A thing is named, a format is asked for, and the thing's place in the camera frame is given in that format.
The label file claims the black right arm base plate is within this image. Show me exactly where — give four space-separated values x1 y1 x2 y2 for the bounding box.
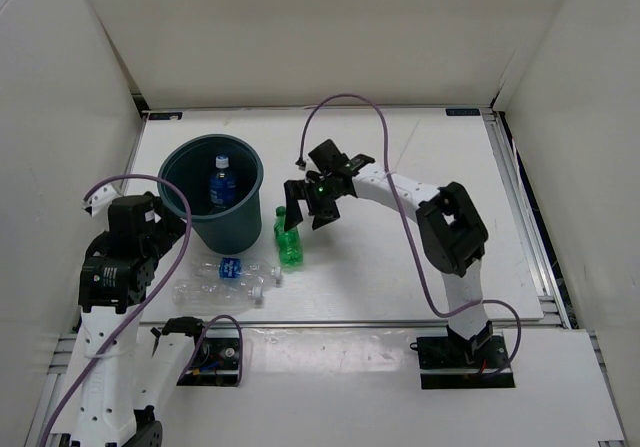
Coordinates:
409 335 515 390

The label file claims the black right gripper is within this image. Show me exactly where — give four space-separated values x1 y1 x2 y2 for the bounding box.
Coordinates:
284 176 340 232

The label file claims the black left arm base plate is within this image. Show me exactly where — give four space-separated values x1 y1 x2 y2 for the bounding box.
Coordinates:
177 329 242 387

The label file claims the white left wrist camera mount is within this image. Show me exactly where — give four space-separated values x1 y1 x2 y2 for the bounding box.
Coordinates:
82 183 122 218

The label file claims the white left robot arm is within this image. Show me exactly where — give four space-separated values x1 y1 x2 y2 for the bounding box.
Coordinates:
69 192 210 446

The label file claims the green plastic soda bottle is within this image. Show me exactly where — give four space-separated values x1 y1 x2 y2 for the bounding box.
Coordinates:
273 206 303 268

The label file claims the clear bottle blue label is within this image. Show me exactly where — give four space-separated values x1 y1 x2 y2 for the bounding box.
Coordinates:
191 256 282 286

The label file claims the clear bottle without label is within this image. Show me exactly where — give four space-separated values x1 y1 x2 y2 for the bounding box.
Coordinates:
172 280 264 308

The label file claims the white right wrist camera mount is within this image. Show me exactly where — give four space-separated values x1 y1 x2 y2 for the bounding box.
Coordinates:
305 170 323 183

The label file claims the blue label water bottle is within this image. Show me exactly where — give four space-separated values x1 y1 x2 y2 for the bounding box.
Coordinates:
209 155 237 214

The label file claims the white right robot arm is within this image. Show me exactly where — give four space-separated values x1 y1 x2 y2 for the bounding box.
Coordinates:
284 140 493 367

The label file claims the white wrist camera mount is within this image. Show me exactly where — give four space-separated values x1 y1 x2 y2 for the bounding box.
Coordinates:
82 183 122 218
305 170 323 183

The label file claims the dark teal plastic bin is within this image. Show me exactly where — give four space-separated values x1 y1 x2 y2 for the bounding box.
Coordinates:
158 134 264 255

